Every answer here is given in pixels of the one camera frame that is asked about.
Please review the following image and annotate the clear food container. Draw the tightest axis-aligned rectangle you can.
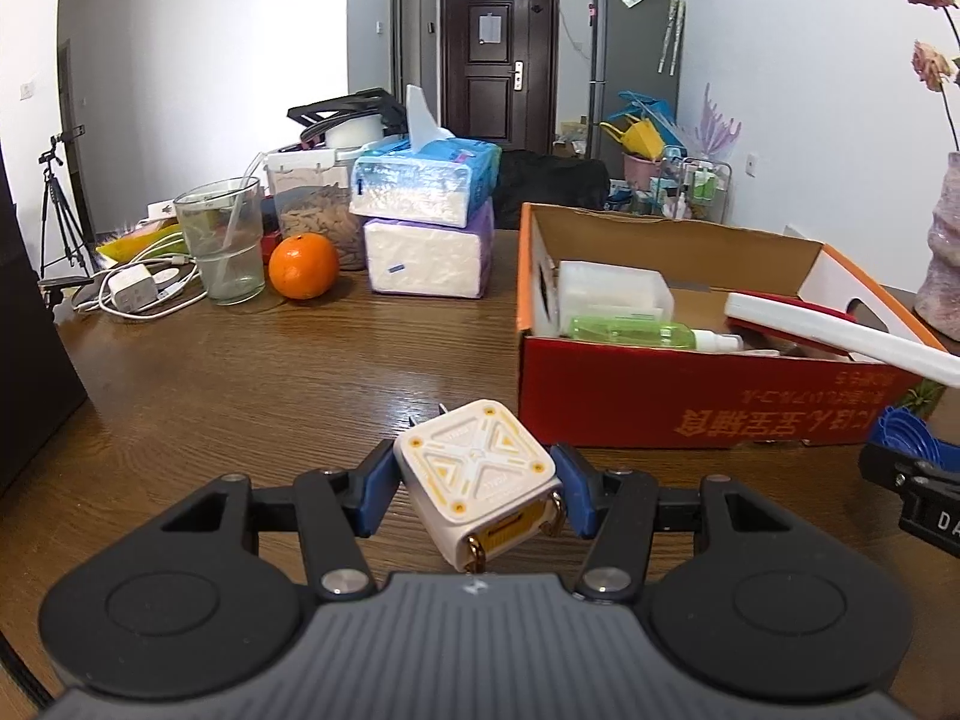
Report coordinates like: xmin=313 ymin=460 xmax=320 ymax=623
xmin=262 ymin=146 xmax=368 ymax=271

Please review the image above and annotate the white plastic container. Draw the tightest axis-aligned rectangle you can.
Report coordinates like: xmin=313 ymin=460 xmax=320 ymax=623
xmin=559 ymin=261 xmax=674 ymax=338

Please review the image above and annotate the pink textured vase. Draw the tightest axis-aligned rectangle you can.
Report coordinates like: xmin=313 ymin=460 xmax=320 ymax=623
xmin=913 ymin=152 xmax=960 ymax=342

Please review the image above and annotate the orange fruit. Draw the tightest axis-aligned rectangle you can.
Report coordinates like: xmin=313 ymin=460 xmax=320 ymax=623
xmin=268 ymin=232 xmax=340 ymax=301

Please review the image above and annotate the blue bottle cap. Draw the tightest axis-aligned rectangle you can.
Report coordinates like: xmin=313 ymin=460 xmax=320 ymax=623
xmin=872 ymin=405 xmax=960 ymax=467

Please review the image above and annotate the red cardboard box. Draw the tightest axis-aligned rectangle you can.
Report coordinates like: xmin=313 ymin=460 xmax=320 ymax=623
xmin=517 ymin=202 xmax=960 ymax=451

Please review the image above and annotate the white drinking straw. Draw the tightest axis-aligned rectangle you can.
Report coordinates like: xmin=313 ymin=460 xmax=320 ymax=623
xmin=221 ymin=152 xmax=268 ymax=248

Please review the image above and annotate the yellow packet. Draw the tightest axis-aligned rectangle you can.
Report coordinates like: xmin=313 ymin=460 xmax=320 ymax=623
xmin=96 ymin=219 xmax=182 ymax=257

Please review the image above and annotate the white and yellow cube charger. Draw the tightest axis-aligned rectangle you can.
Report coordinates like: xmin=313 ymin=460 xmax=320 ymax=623
xmin=394 ymin=399 xmax=565 ymax=571

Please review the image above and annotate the purple tissue pack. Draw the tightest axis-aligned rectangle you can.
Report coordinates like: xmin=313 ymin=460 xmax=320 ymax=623
xmin=364 ymin=199 xmax=496 ymax=297

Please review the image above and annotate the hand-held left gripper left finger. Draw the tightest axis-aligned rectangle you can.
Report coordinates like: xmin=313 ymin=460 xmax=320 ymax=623
xmin=161 ymin=444 xmax=407 ymax=602

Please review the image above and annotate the folded white umbrella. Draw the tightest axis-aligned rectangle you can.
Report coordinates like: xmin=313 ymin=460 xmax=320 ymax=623
xmin=658 ymin=0 xmax=688 ymax=74

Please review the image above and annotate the pink bucket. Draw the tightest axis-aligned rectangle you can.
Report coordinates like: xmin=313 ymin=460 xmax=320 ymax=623
xmin=622 ymin=152 xmax=665 ymax=185

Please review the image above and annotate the dark brown door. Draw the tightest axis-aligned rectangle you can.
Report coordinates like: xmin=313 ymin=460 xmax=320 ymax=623
xmin=441 ymin=0 xmax=560 ymax=158

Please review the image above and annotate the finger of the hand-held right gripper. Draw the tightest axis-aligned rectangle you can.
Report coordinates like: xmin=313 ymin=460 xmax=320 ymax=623
xmin=857 ymin=441 xmax=960 ymax=500

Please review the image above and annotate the red and white lint brush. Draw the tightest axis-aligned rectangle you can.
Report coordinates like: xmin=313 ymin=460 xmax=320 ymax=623
xmin=724 ymin=291 xmax=960 ymax=387

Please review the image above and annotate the black paper bag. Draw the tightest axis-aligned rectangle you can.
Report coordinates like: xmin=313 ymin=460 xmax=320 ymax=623
xmin=0 ymin=157 xmax=88 ymax=497

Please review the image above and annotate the yellow plastic stool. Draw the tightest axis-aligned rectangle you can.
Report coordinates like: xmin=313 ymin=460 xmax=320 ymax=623
xmin=600 ymin=118 xmax=665 ymax=163

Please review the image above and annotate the clear drinking glass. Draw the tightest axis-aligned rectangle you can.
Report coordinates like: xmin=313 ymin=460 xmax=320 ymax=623
xmin=174 ymin=177 xmax=267 ymax=307

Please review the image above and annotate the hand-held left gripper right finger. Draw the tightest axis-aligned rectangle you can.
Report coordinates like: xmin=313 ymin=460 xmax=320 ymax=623
xmin=558 ymin=444 xmax=800 ymax=602

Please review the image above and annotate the white wire trolley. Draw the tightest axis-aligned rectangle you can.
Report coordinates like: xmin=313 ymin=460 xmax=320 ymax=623
xmin=630 ymin=154 xmax=732 ymax=224

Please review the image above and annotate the black folding rack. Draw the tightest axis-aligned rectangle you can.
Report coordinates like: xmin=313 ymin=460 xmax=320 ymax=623
xmin=287 ymin=88 xmax=410 ymax=151

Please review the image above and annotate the green spray bottle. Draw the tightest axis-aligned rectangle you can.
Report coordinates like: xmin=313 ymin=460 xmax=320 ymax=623
xmin=568 ymin=315 xmax=743 ymax=353

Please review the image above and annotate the blue plastic stool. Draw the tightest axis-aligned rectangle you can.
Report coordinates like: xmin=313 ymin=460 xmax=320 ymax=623
xmin=619 ymin=90 xmax=687 ymax=148

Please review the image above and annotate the white charger cable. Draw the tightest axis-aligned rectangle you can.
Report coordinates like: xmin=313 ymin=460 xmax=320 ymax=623
xmin=71 ymin=236 xmax=207 ymax=316

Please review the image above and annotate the black camera tripod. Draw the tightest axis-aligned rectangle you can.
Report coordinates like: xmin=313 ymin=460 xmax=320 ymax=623
xmin=39 ymin=131 xmax=98 ymax=280

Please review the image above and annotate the grey refrigerator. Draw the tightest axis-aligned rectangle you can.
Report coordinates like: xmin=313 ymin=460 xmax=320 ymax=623
xmin=589 ymin=0 xmax=683 ymax=128

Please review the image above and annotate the white wall charger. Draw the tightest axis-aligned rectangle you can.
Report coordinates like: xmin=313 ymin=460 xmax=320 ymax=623
xmin=109 ymin=264 xmax=158 ymax=313

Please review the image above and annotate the white bowl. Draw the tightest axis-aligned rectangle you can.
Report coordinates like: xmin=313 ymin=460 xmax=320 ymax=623
xmin=324 ymin=116 xmax=388 ymax=150

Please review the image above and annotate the purple feather decoration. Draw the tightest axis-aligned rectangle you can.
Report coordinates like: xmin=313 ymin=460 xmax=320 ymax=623
xmin=686 ymin=84 xmax=743 ymax=163

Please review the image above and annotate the blue tissue pack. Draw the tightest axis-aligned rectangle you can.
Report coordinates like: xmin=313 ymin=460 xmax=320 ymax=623
xmin=349 ymin=86 xmax=502 ymax=227

